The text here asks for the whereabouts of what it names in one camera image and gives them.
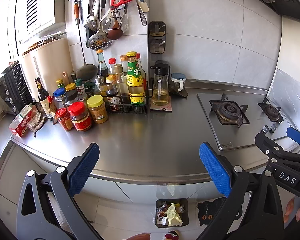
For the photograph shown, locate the steel cap cruet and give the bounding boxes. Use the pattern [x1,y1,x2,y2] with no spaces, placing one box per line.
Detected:
[94,75,107,97]

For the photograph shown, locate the red carton box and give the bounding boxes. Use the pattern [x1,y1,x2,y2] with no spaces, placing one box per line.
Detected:
[9,105,38,138]

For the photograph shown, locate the brown cap bottle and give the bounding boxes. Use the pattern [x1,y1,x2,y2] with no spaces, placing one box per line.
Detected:
[114,64,127,104]

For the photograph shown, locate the black wire basket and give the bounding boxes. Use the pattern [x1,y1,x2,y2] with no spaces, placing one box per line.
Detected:
[106,80,148,114]

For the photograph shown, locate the glass jar blue lid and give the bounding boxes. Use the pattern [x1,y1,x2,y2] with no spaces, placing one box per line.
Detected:
[170,73,188,92]

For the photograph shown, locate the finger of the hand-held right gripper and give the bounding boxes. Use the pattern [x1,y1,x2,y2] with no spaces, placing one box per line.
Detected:
[286,127,300,155]
[254,131,300,167]

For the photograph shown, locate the yellow cap soy bottle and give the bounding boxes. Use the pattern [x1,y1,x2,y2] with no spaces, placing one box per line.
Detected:
[105,76,121,112]

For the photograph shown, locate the large gas burner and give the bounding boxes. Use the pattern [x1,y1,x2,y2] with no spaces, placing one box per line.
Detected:
[209,92,250,128]

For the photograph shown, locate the person's leg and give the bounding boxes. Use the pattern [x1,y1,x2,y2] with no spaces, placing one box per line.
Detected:
[124,232,151,240]

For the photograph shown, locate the steel slotted spoon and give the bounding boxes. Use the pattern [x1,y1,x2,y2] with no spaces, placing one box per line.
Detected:
[139,5,147,27]

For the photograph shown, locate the black lid jar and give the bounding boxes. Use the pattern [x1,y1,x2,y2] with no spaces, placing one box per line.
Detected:
[64,90,79,108]

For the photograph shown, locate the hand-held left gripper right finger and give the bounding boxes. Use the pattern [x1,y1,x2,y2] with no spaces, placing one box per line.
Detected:
[197,142,284,240]

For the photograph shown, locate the steel skimmer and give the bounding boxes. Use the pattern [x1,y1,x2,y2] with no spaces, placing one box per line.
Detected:
[88,0,109,50]

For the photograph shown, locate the red white slipper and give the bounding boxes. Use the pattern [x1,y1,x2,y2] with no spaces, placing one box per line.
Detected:
[165,230,180,240]

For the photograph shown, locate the green label yellow cap bottle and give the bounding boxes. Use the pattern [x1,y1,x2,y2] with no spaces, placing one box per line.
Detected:
[126,51,145,106]

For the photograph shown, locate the black toaster oven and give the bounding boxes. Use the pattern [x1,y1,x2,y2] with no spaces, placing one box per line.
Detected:
[0,60,34,115]

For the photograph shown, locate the large red lid jar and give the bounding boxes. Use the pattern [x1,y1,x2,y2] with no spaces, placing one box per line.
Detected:
[68,102,93,132]

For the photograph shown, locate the small gas burner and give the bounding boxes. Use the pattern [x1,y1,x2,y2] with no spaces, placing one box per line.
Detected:
[258,97,285,124]

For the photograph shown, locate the square coaster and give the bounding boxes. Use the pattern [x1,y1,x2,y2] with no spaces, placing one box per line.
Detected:
[150,102,173,112]

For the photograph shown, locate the cream storage container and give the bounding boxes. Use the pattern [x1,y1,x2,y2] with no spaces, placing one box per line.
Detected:
[17,37,74,102]

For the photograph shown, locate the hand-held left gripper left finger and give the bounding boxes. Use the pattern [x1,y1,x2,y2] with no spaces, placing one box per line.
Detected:
[16,142,102,240]

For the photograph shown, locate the dark grey waste bin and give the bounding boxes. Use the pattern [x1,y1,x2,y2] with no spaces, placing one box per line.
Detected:
[155,199,189,228]

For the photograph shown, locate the green cap spice shaker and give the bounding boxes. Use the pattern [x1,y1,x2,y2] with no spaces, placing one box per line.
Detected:
[74,79,88,100]

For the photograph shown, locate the small red chili jar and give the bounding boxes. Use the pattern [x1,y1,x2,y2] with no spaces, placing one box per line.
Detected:
[55,107,74,132]

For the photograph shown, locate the dark brown wine bottle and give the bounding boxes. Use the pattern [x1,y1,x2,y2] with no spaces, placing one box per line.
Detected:
[34,77,54,120]

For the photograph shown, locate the tall red cap bottle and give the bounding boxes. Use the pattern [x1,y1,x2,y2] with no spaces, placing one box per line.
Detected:
[136,52,147,93]

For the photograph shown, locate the steel gas hob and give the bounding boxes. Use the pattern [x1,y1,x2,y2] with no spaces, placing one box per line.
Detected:
[197,92,298,152]

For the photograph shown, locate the pot holder cloth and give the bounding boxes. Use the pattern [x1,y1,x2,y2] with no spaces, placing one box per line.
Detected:
[26,112,48,138]

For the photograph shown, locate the small red cap bottle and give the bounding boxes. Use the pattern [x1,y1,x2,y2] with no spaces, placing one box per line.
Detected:
[108,57,118,80]

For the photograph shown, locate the steel slotted turner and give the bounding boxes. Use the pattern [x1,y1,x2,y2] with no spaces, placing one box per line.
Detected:
[121,0,133,32]

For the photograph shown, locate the red scissors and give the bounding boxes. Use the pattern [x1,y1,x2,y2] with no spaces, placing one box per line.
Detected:
[100,0,136,22]

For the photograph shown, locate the black cat floor mat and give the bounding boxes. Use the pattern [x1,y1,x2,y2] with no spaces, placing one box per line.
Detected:
[196,196,242,227]

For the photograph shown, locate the glass oil dispenser black lid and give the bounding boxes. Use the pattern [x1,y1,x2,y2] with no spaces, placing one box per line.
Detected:
[150,64,171,106]

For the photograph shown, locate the yellow paper bag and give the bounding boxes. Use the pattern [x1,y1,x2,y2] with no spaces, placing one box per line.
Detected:
[166,203,183,227]

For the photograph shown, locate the brown wooden ladle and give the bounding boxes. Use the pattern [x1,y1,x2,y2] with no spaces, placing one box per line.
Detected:
[107,19,123,41]

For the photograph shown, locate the dark green cap jar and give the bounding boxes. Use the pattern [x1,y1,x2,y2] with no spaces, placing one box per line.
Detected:
[84,82,95,97]

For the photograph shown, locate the dark wall seasoning box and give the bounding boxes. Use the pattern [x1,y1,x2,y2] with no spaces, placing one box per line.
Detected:
[147,21,168,38]
[148,38,168,54]

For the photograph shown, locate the gold cap bottle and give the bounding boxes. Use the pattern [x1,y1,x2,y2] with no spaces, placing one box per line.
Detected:
[120,55,128,77]

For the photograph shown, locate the orange cap dark bottle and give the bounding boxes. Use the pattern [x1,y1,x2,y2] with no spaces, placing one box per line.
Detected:
[97,49,109,80]

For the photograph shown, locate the dark jar stand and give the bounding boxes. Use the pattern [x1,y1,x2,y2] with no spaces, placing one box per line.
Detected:
[170,87,189,98]

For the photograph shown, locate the foil backsplash panel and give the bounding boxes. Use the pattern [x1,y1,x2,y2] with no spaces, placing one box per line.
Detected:
[267,68,300,125]

